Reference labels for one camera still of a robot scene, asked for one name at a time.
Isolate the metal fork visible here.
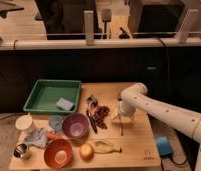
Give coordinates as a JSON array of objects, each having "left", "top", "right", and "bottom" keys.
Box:
[{"left": 113, "top": 115, "right": 133, "bottom": 136}]

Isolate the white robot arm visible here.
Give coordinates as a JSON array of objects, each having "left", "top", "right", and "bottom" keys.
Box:
[{"left": 118, "top": 83, "right": 201, "bottom": 171}]

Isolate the brown grape bunch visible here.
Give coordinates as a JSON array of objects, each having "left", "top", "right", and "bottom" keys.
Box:
[{"left": 94, "top": 106, "right": 110, "bottom": 129}]

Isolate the blue object on floor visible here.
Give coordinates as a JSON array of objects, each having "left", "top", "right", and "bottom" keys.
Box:
[{"left": 155, "top": 136, "right": 173, "bottom": 157}]

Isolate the purple bowl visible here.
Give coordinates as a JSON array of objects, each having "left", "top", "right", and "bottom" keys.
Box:
[{"left": 62, "top": 113, "right": 89, "bottom": 139}]

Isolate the yellow apple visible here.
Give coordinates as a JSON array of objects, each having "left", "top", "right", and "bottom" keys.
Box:
[{"left": 79, "top": 143, "right": 94, "bottom": 159}]

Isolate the black partition panel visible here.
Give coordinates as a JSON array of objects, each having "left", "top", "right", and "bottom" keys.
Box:
[{"left": 0, "top": 46, "right": 201, "bottom": 113}]

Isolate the grey sponge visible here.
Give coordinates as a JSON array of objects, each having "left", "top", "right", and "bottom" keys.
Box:
[{"left": 56, "top": 98, "right": 74, "bottom": 111}]

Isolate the green plastic tray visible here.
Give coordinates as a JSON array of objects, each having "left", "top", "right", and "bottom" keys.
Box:
[{"left": 23, "top": 79, "right": 81, "bottom": 114}]

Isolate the orange bowl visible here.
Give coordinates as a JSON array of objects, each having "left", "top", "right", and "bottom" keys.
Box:
[{"left": 44, "top": 139, "right": 73, "bottom": 169}]

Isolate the crumpled light blue cloth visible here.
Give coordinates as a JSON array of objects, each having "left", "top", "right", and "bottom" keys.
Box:
[{"left": 23, "top": 128, "right": 48, "bottom": 149}]

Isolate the white cup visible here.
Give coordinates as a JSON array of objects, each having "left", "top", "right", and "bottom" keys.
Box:
[{"left": 15, "top": 115, "right": 35, "bottom": 134}]

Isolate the black office chair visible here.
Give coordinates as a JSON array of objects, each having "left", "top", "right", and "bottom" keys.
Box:
[{"left": 35, "top": 0, "right": 101, "bottom": 40}]

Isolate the small metal cup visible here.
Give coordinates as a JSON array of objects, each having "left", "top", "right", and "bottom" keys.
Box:
[{"left": 13, "top": 144, "right": 30, "bottom": 159}]

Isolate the black handled utensil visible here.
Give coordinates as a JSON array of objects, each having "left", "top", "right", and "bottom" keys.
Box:
[{"left": 86, "top": 95, "right": 97, "bottom": 133}]

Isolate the white rail frame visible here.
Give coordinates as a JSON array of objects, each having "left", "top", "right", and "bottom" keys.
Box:
[{"left": 0, "top": 9, "right": 201, "bottom": 52}]

